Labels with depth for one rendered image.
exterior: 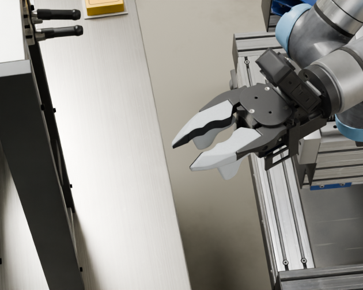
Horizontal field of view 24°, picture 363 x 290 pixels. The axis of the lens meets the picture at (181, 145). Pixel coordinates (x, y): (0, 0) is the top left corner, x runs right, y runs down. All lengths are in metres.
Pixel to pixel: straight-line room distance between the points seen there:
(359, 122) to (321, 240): 0.95
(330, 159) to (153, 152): 0.41
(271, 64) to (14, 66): 0.31
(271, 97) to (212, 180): 1.39
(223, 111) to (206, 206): 1.36
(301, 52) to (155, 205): 0.34
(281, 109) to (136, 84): 0.50
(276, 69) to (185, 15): 1.84
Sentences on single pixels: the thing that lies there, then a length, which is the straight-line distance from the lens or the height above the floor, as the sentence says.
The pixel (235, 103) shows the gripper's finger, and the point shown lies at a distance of 1.05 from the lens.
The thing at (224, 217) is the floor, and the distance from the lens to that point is 2.37.
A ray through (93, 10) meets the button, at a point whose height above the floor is 0.91.
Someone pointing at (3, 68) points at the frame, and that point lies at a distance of 0.84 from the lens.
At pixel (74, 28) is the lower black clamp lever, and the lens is 0.99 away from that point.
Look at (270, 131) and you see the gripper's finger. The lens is 1.02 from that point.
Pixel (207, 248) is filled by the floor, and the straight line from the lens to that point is 2.32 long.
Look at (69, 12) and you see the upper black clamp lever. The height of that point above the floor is 1.37.
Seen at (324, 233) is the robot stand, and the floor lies 0.21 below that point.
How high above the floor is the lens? 2.08
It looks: 57 degrees down
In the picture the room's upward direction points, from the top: straight up
